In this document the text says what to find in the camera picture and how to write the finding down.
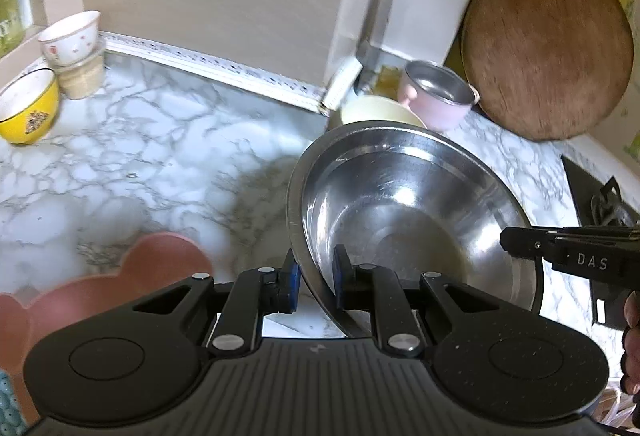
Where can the pink bear-shaped plate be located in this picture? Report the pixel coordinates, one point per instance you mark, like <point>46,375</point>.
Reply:
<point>152,263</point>

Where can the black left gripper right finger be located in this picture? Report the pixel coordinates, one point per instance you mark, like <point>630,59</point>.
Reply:
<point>377,290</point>

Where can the cream yellow bowl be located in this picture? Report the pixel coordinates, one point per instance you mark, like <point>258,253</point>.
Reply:
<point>376,108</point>

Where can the white floral ceramic bowl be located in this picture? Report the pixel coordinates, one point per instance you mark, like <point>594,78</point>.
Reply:
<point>71,39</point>

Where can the clear plastic food container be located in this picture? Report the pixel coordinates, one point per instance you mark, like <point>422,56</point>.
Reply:
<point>82,79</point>

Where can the pink steel-lined pot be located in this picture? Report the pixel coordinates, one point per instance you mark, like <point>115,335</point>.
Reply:
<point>437,95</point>

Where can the cleaver with wooden handle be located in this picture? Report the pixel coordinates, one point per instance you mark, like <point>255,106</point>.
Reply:
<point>371,53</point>

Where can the round wooden cutting board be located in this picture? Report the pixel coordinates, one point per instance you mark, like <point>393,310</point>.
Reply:
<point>547,69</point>

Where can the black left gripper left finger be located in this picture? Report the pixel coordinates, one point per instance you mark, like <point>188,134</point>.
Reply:
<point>242,305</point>

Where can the large stainless steel bowl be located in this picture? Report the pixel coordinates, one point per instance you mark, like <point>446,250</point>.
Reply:
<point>400,196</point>

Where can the yellow sponge block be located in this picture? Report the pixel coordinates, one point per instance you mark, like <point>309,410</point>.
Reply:
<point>387,82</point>

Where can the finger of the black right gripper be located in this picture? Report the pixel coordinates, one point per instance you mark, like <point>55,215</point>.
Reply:
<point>532,243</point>

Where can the person's right hand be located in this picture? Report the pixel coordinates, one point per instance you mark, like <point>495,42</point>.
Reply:
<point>630,362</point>

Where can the music note edge strip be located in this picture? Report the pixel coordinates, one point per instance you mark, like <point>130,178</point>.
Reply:
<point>251,79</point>

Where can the yellow sunflower ceramic bowl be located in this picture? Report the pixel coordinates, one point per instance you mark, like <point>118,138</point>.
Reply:
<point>29,106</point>

